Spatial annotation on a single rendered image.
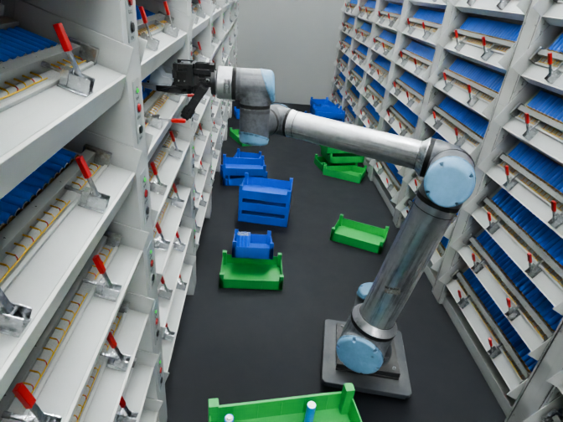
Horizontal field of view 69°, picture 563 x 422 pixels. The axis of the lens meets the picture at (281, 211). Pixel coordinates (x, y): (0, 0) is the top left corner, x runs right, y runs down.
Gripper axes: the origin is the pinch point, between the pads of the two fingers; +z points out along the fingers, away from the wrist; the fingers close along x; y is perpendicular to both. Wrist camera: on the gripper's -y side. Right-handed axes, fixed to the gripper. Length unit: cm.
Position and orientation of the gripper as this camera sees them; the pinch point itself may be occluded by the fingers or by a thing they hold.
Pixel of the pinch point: (146, 84)
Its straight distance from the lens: 128.3
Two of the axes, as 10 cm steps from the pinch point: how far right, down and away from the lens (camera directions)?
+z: -10.0, -0.4, -0.7
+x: 0.4, 4.9, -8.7
